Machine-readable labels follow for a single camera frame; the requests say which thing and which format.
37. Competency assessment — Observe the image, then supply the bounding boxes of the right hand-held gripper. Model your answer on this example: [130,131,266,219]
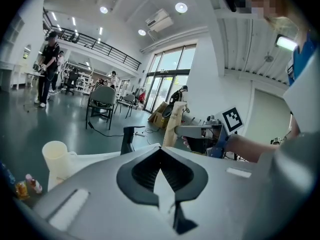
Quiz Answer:
[174,105,245,158]

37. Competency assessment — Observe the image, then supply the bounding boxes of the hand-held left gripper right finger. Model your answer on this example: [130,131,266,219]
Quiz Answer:
[159,145,258,240]

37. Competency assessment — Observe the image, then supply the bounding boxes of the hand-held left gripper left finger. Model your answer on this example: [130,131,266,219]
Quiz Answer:
[31,145,181,240]

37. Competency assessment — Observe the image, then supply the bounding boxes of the cream cup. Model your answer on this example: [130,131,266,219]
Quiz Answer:
[41,140,79,183]

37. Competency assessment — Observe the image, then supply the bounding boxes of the person's right forearm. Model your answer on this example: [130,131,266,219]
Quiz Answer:
[224,133,285,164]

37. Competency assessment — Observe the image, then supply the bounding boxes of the person's right hand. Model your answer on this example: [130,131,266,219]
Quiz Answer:
[181,135,193,150]

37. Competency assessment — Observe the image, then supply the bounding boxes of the black round pot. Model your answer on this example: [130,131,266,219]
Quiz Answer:
[163,104,176,120]

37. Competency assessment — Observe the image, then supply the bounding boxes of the cardboard box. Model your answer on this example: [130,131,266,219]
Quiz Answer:
[147,100,176,129]

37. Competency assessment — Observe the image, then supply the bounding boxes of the black faucet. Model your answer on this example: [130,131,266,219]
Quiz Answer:
[119,125,146,157]

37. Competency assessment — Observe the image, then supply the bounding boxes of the small drink bottle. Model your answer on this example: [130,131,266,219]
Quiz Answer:
[24,173,44,195]

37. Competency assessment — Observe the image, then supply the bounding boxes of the grey-green chair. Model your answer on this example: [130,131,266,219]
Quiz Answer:
[114,93,138,119]
[85,84,118,130]

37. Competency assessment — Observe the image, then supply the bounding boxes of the orange snack packet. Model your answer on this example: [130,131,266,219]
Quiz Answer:
[14,180,31,201]

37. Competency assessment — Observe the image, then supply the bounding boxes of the clear water bottle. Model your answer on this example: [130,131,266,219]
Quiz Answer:
[0,160,16,185]

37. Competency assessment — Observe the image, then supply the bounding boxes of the light grey vest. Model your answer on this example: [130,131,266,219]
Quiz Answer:
[281,55,320,135]

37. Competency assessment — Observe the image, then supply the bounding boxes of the ceiling air conditioner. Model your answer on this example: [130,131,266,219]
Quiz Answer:
[144,7,174,32]

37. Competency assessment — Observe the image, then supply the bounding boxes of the black office chair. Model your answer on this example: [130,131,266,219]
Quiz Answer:
[63,67,80,95]

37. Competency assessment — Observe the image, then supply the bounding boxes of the long fluorescent ceiling light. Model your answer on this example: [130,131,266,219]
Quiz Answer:
[275,34,299,52]

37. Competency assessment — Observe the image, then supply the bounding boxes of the black mezzanine railing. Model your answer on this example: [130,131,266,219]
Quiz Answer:
[42,7,143,72]

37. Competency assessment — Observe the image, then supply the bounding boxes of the blue polo shirt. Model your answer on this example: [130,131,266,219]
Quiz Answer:
[286,32,316,85]

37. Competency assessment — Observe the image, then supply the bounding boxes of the white folding table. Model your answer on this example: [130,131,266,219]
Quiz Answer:
[23,70,46,88]

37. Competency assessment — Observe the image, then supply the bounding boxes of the person's head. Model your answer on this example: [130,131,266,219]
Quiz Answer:
[244,0,301,33]

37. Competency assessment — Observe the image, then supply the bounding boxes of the white shelf cabinet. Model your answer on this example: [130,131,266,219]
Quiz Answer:
[0,15,26,93]

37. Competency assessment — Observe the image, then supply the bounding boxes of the glass window wall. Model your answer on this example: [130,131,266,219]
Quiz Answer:
[143,44,198,113]

